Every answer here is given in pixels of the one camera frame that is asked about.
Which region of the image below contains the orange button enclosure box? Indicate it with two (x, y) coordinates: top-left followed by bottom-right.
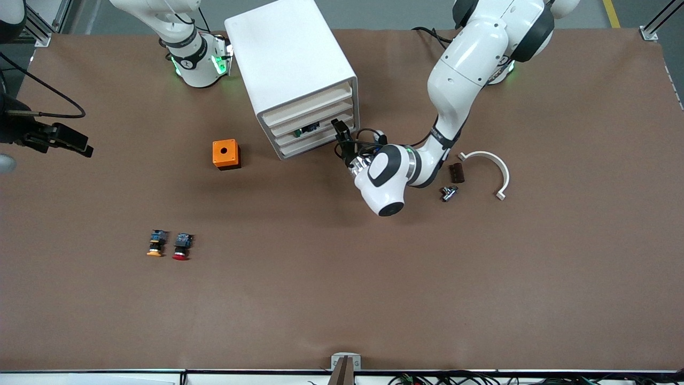
(212, 139), (241, 171)

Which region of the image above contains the white drawer cabinet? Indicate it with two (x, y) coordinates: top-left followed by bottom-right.
(224, 0), (360, 161)

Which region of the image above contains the black arm base cable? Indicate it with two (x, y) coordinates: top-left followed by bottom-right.
(411, 27), (455, 51)

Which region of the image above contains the yellow mushroom push button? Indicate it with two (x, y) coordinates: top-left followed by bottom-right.
(146, 229), (169, 257)

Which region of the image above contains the white table edge rail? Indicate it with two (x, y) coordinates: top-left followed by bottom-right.
(0, 369), (684, 385)

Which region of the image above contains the grey metal bracket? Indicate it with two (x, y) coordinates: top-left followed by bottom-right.
(330, 353), (362, 372)

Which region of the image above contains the red mushroom push button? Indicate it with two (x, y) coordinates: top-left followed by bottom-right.
(172, 233), (194, 261)

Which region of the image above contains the black cable bundle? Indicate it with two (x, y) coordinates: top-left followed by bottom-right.
(390, 372), (684, 385)

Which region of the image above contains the aluminium frame post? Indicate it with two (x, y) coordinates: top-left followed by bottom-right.
(640, 0), (684, 42)
(13, 0), (73, 48)

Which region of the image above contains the white plastic drawer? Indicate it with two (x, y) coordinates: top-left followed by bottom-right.
(269, 98), (355, 135)
(275, 110), (357, 150)
(279, 128), (359, 159)
(263, 84), (353, 125)

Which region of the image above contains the white half-ring clamp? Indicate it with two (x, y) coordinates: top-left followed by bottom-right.
(458, 151), (510, 201)

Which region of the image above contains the brown upright post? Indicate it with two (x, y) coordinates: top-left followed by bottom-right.
(327, 357), (354, 385)

